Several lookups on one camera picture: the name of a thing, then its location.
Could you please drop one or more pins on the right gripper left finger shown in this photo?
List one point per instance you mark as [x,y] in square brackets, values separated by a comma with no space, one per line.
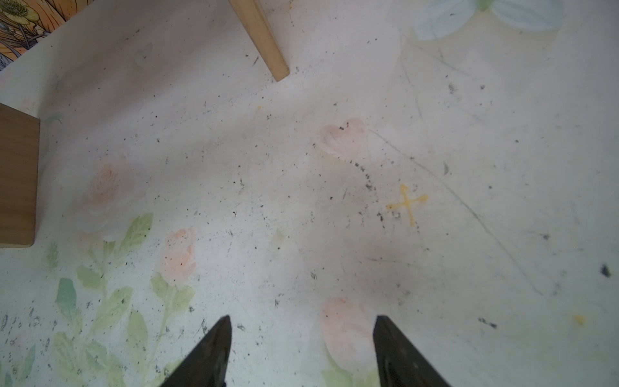
[206,365]

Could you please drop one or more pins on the wooden two-tier shelf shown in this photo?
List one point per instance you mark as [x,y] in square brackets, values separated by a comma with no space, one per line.
[20,137]

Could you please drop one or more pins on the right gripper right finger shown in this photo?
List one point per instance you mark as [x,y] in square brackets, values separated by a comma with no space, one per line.
[399,363]

